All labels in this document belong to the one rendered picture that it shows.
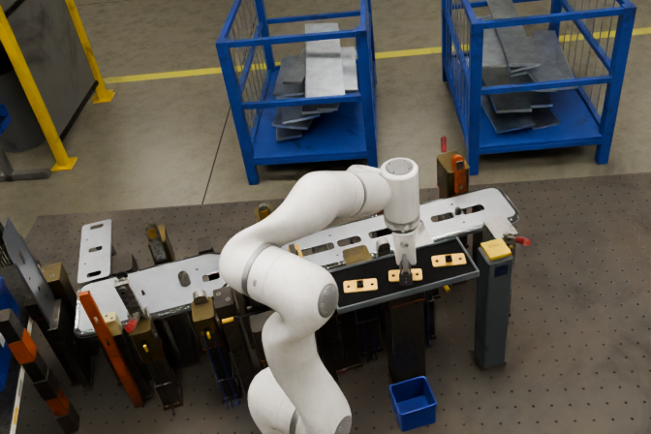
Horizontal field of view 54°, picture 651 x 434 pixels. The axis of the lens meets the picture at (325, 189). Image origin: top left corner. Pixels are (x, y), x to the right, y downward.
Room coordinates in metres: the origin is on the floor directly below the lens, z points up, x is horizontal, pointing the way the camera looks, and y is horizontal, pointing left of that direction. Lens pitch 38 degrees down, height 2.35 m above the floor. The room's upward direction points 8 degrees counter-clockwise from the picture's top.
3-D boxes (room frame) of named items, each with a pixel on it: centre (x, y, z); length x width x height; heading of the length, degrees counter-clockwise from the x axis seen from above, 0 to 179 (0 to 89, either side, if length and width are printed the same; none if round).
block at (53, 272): (1.46, 0.87, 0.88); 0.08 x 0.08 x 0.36; 9
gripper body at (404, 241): (1.14, -0.17, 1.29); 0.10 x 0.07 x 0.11; 173
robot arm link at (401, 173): (1.14, -0.16, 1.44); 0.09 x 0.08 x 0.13; 52
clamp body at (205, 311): (1.20, 0.38, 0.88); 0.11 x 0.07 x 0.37; 9
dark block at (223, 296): (1.20, 0.31, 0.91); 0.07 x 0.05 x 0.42; 9
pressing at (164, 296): (1.46, 0.10, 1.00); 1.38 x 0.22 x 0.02; 99
